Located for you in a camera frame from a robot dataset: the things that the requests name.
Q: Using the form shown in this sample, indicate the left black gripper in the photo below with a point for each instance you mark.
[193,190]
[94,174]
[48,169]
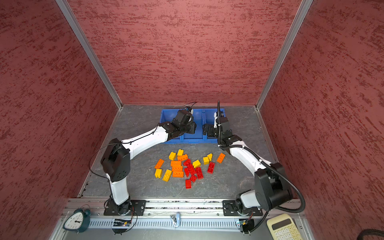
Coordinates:
[193,125]

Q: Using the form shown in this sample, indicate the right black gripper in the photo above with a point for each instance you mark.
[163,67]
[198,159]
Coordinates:
[211,127]

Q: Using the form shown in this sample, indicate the yellow sloped lego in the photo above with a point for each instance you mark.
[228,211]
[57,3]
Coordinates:
[210,156]

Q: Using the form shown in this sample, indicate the yellow lego pair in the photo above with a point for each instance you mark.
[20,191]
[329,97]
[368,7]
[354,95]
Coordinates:
[206,160]

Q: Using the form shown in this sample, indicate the red lego single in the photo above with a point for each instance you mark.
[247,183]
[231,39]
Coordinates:
[211,167]

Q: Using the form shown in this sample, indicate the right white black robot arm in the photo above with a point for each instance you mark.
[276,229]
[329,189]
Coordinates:
[272,189]

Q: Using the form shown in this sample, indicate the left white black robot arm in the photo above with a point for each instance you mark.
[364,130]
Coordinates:
[116,161]

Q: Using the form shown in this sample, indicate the orange lego stack centre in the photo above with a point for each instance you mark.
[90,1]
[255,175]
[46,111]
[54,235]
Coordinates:
[177,169]

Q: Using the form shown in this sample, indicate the orange lego left slanted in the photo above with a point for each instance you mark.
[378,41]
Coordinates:
[159,164]

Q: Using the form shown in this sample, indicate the red lego cluster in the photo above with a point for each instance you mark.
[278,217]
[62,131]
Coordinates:
[192,172]

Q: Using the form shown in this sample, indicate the yellow lego bottom left small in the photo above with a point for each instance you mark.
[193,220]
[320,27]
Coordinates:
[158,173]

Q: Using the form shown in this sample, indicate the yellow long lego bottom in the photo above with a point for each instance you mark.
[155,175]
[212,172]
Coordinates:
[167,175]

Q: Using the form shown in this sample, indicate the red lego bottom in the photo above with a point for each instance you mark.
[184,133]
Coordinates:
[188,184]

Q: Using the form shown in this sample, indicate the beige calculator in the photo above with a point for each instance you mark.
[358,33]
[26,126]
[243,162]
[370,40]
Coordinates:
[282,227]

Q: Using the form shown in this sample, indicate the green alarm clock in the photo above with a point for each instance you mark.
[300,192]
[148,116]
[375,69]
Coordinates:
[79,221]

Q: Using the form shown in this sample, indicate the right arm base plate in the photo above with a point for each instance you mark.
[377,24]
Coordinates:
[230,209]

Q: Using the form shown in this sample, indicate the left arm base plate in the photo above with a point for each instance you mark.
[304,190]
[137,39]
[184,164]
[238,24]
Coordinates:
[129,207]

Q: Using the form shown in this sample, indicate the silver clip on rail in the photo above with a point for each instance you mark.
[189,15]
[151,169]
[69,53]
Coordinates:
[176,220]

